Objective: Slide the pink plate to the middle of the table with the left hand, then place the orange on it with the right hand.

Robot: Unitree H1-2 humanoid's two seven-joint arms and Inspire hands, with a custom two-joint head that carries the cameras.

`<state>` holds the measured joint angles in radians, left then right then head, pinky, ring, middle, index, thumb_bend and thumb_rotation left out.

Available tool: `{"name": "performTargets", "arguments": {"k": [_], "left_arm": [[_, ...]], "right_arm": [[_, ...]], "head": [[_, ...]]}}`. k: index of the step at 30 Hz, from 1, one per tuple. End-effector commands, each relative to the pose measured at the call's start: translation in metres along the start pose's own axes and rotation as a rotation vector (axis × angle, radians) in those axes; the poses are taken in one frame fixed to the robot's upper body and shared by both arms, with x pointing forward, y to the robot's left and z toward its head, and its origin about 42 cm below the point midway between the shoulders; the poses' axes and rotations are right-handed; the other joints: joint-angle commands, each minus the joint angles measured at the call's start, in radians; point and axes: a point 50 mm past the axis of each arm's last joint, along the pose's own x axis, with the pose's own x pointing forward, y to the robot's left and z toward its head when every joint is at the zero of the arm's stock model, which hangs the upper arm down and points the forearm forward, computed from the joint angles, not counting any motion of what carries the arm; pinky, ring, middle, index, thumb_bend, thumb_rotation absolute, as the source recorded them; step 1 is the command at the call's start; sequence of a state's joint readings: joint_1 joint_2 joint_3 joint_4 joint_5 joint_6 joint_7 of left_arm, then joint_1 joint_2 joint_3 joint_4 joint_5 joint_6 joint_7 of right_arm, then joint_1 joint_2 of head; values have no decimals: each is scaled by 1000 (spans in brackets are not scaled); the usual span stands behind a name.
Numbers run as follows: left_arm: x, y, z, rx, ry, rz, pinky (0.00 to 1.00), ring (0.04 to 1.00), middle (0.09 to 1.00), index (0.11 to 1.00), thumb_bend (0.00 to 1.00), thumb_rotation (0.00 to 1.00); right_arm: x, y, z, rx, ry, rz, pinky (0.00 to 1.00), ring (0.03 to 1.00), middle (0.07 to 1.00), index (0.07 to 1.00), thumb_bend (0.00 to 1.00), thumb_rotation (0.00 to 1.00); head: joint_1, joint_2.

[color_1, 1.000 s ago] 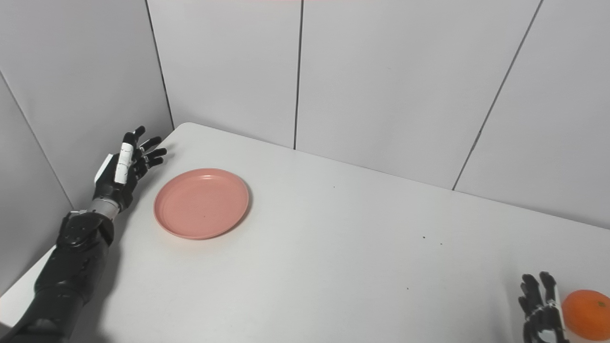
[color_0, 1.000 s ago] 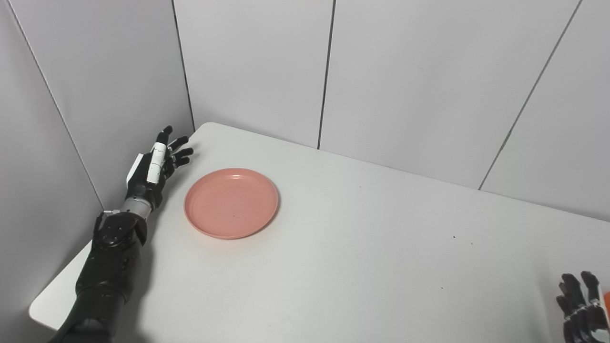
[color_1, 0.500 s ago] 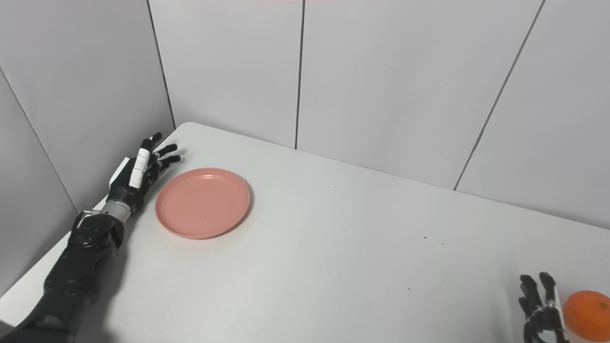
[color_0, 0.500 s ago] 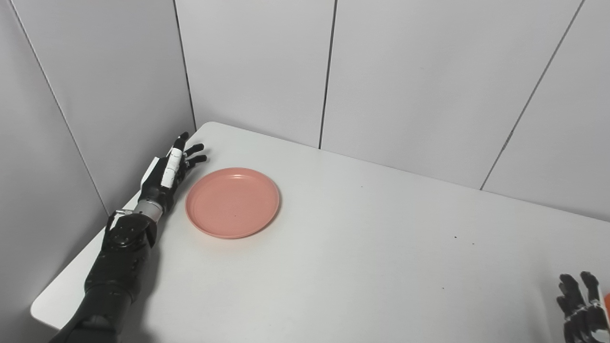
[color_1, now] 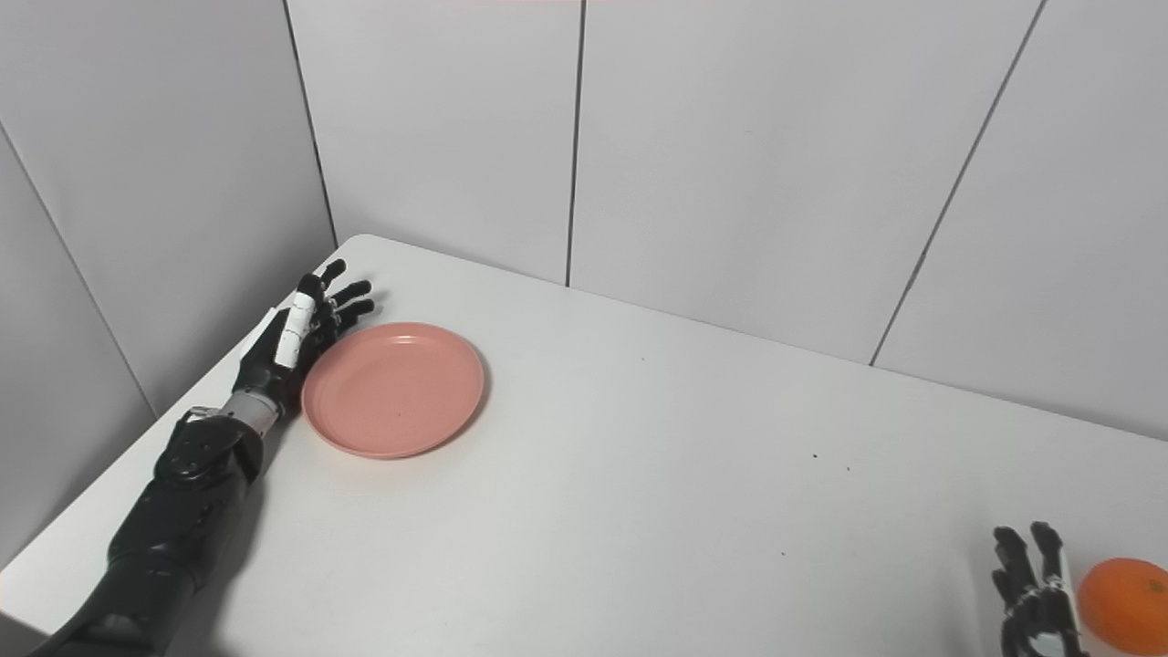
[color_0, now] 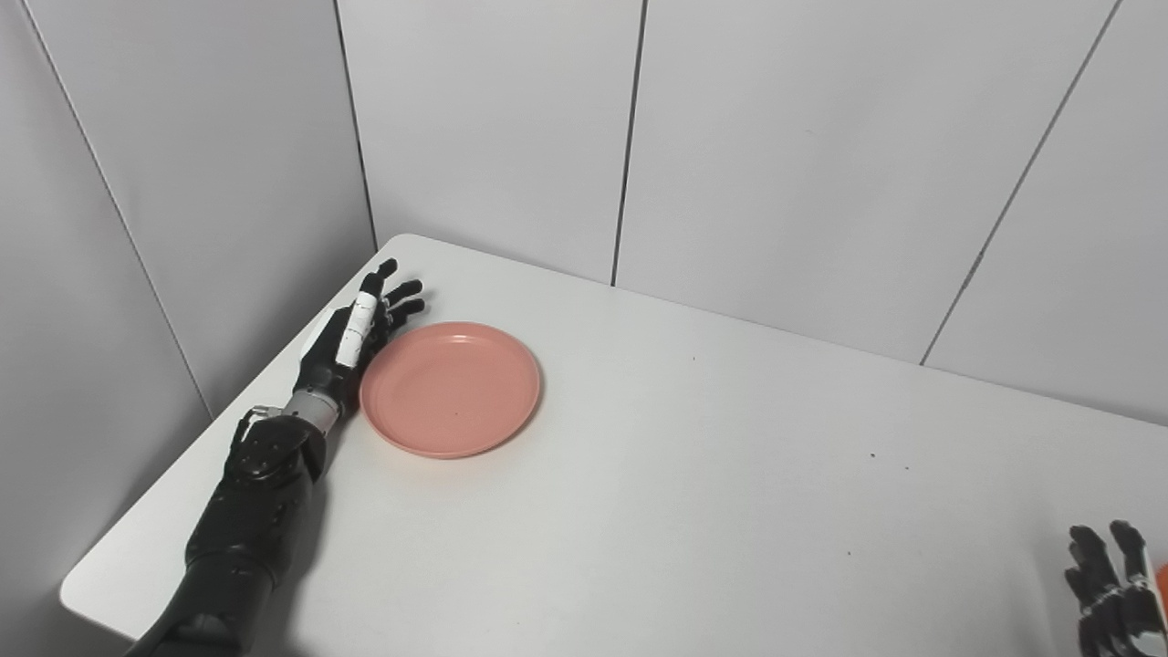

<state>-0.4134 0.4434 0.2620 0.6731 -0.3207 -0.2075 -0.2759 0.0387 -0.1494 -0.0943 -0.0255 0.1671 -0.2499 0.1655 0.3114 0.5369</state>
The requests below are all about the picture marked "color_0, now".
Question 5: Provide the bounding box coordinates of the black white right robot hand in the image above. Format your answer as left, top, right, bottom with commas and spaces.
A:
1063, 520, 1168, 657

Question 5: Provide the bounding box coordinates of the pink round plate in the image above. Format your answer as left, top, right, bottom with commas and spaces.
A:
359, 321, 542, 460

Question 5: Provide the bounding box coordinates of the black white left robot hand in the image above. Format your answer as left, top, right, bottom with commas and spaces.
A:
293, 258, 427, 413

